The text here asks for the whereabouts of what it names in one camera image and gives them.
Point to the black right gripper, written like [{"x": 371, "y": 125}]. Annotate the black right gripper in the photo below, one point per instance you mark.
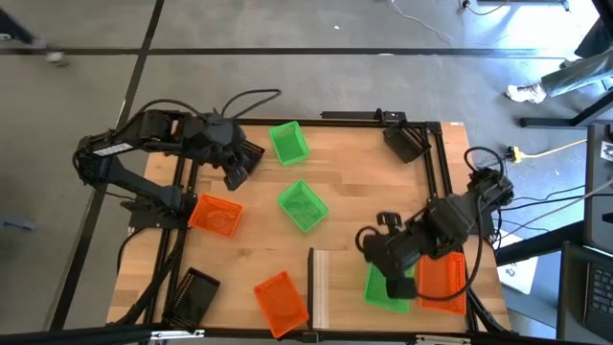
[{"x": 395, "y": 251}]

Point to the black aluminium table frame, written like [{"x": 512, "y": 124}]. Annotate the black aluminium table frame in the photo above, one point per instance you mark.
[{"x": 335, "y": 122}]

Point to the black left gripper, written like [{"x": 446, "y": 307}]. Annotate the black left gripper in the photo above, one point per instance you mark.
[{"x": 218, "y": 139}]

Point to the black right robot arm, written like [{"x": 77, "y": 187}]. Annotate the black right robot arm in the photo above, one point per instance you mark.
[{"x": 488, "y": 189}]

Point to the orange plastic basket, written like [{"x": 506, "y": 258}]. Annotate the orange plastic basket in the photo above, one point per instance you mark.
[
  {"x": 443, "y": 282},
  {"x": 281, "y": 306},
  {"x": 216, "y": 215}
]

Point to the black diagonal floor bar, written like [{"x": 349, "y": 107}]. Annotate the black diagonal floor bar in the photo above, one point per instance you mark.
[{"x": 536, "y": 244}]

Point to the black horizontal beam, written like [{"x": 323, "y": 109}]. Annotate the black horizontal beam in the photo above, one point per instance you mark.
[{"x": 72, "y": 335}]

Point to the green plastic basket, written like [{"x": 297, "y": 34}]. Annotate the green plastic basket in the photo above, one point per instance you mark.
[
  {"x": 288, "y": 144},
  {"x": 376, "y": 292},
  {"x": 302, "y": 206}
]

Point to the person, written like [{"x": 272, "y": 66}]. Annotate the person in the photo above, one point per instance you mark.
[
  {"x": 12, "y": 29},
  {"x": 574, "y": 76}
]

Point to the black laptop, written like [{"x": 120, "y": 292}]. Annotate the black laptop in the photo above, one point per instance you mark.
[{"x": 598, "y": 297}]

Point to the black rail-mounted bar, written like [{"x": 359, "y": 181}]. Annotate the black rail-mounted bar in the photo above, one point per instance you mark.
[{"x": 354, "y": 115}]

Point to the white printed sheet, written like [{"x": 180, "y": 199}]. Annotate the white printed sheet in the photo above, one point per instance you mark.
[{"x": 517, "y": 278}]

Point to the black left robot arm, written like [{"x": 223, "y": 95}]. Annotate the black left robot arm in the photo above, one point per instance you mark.
[{"x": 143, "y": 184}]

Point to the black desk frame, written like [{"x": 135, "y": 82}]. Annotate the black desk frame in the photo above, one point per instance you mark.
[{"x": 546, "y": 122}]

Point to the silver metal bracket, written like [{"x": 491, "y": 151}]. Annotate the silver metal bracket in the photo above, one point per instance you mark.
[
  {"x": 443, "y": 340},
  {"x": 177, "y": 334}
]

